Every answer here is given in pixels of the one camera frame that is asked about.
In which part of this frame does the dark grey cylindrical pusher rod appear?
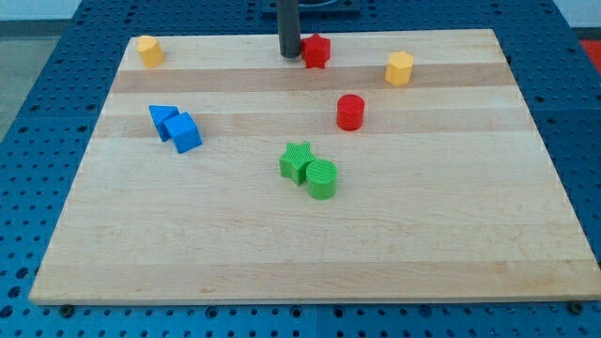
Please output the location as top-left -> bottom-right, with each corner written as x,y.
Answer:
276,0 -> 301,59

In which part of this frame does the red star block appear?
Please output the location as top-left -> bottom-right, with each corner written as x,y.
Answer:
300,34 -> 331,69

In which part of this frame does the green star block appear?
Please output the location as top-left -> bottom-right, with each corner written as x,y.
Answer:
279,142 -> 316,186

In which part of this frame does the light wooden board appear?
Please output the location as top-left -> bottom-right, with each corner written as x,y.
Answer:
29,29 -> 600,305

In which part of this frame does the red cylinder block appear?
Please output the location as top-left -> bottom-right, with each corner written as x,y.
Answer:
336,94 -> 365,131

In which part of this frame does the yellow hexagon block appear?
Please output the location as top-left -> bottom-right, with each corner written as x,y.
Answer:
385,51 -> 414,86

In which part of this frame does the yellow heart block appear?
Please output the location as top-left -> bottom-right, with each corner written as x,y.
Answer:
136,36 -> 164,69

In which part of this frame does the blue cube block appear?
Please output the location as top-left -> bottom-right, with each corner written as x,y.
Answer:
164,112 -> 203,154

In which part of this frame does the blue triangle block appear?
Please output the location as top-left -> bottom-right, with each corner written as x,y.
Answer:
148,105 -> 179,142

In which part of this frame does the green cylinder block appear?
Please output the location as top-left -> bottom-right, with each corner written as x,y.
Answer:
306,159 -> 338,200

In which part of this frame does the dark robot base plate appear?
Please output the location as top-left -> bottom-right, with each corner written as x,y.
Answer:
257,0 -> 362,17

